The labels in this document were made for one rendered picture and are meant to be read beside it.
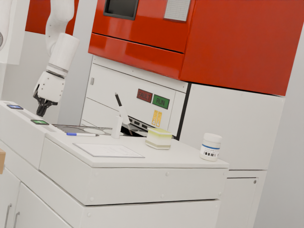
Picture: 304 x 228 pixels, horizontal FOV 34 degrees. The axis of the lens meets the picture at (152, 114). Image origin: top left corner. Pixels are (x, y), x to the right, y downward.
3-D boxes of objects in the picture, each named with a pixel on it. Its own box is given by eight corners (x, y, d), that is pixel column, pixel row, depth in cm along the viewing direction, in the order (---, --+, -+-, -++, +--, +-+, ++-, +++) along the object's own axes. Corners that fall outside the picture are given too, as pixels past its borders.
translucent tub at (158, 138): (158, 144, 198) (161, 128, 197) (170, 149, 192) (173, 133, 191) (144, 144, 193) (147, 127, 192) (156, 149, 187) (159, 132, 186)
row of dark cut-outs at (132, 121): (120, 117, 252) (121, 113, 251) (173, 142, 218) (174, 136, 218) (119, 117, 251) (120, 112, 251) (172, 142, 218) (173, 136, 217)
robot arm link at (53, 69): (63, 69, 198) (60, 76, 198) (44, 61, 192) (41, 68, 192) (73, 73, 192) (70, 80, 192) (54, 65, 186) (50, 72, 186)
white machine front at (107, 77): (84, 123, 283) (97, 55, 277) (172, 170, 220) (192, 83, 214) (79, 123, 281) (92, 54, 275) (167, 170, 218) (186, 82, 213)
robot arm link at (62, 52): (44, 61, 194) (52, 64, 186) (56, 30, 193) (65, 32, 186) (63, 68, 198) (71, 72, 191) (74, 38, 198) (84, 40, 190)
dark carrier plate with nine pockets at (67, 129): (116, 130, 245) (117, 129, 245) (158, 151, 218) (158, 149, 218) (54, 126, 223) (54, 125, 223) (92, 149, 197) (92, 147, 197)
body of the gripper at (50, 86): (63, 74, 198) (52, 100, 198) (40, 66, 191) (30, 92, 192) (71, 78, 192) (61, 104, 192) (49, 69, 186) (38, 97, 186)
